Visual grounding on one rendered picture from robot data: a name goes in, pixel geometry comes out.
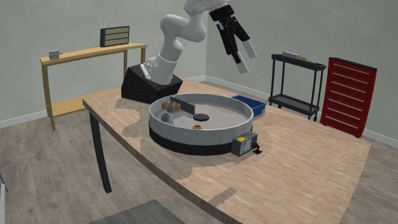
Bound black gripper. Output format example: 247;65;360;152
209;5;257;74

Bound blue crate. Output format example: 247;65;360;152
231;95;266;118

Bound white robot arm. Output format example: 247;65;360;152
140;0;230;85

